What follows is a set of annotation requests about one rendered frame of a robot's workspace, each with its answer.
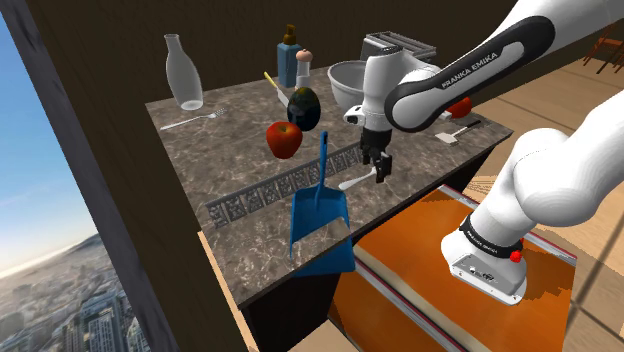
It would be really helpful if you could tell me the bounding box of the blue soap dispenser bottle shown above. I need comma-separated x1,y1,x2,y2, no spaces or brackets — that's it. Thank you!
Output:
276,24,303,89

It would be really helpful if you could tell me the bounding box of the clear glass bottle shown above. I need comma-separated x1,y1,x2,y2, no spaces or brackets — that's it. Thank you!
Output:
164,33,204,112

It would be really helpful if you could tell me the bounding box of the red round fruit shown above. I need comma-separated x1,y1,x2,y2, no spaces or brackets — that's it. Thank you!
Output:
445,96,473,120

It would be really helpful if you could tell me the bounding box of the silver fork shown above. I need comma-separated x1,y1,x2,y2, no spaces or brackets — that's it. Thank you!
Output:
159,107,228,132

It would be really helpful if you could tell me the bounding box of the dark egg-shaped object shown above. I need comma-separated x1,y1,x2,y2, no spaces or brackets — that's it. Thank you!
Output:
286,86,322,133

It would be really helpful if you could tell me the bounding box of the red apple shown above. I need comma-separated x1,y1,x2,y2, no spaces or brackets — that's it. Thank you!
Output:
265,121,304,161

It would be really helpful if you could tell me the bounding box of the grey bowl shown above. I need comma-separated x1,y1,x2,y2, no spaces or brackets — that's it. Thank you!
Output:
327,60,373,112

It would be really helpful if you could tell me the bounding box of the blue dustpan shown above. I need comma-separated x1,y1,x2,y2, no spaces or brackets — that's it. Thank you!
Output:
289,130,357,279

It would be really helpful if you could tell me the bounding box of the window with city view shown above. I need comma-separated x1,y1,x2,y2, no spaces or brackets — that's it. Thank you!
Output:
0,11,153,352

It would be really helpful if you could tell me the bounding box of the white spoon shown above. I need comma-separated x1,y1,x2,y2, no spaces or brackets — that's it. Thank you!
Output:
338,165,379,192

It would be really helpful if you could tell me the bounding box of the black-handled spatula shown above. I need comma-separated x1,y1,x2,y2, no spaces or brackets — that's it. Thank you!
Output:
434,119,483,147

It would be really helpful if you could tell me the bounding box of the orange robot stand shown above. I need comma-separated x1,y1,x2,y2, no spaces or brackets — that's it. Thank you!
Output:
327,185,579,352

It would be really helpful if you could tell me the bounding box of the yellow-handled knife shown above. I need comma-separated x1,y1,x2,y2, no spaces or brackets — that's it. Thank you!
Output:
263,71,292,109

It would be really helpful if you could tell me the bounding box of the silver toaster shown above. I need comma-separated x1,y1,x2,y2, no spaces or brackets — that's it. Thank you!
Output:
359,30,438,65

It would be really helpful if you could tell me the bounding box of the white pepper mill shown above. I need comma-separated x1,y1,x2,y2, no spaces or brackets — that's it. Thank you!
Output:
294,48,314,92

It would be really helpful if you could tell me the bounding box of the wooden chair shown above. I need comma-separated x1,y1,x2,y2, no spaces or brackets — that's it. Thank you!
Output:
582,21,624,75

